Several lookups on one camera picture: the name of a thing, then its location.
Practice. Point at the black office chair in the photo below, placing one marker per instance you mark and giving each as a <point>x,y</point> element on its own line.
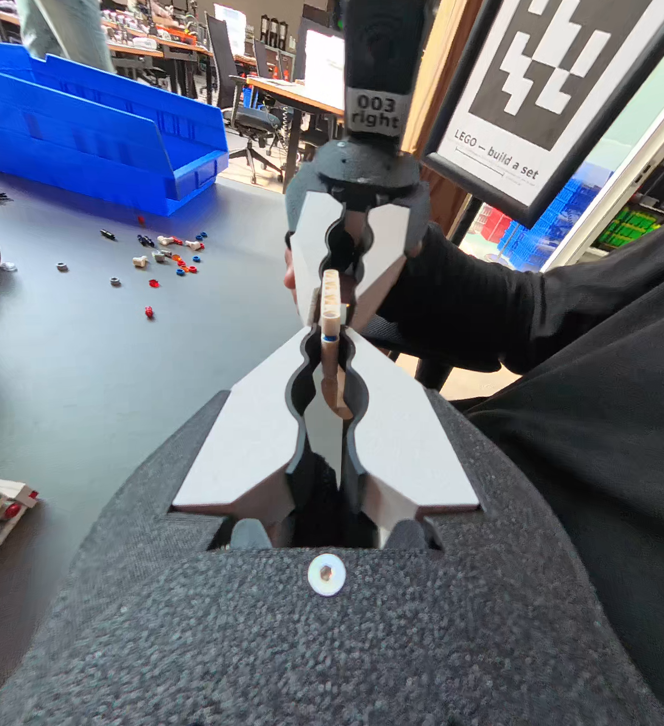
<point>252,122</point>

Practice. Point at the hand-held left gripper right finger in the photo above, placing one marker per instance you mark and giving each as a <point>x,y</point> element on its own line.
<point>406,454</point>

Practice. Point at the stack of blue crates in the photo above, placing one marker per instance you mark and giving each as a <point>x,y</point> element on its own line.
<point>559,227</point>

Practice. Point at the person's right hand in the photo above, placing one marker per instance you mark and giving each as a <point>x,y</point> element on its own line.
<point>291,278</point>

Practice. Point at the long wooden workbench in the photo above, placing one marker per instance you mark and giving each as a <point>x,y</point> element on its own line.
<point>139,48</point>

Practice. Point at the person's black sweater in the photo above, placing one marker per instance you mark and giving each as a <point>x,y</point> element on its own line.
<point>593,454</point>

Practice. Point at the framed marker sign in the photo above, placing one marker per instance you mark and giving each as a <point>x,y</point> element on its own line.
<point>547,85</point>

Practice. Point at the stack of red crates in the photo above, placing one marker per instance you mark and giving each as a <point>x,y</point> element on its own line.
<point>491,221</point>

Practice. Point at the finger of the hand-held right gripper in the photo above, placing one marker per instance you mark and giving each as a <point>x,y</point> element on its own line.
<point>388,244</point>
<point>309,238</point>

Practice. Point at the wooden office desk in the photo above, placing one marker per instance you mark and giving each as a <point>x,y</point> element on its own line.
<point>292,93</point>

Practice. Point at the white lego connector blue pin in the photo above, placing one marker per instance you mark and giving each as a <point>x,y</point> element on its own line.
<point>332,374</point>

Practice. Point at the person's right forearm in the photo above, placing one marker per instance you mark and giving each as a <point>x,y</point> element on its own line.
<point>457,295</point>

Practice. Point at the white lego beam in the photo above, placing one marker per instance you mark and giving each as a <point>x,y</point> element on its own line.
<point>330,295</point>

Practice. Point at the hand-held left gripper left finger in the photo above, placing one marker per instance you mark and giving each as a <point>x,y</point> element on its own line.
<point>241,442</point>

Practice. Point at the stack of green crates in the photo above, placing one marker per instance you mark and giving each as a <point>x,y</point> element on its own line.
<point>627,230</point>

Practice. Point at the blue plastic storage bin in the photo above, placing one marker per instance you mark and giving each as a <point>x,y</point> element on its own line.
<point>82,130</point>

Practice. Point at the scattered small lego pieces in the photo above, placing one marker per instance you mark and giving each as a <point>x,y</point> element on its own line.
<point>162,255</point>

